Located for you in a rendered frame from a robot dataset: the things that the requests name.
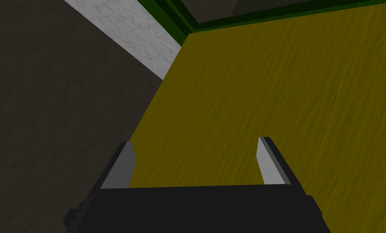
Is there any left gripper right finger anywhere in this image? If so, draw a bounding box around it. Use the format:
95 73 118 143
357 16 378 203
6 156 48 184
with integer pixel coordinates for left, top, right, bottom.
256 136 302 186

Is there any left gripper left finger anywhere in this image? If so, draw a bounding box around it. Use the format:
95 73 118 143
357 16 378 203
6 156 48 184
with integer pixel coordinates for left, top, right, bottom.
94 141 137 191

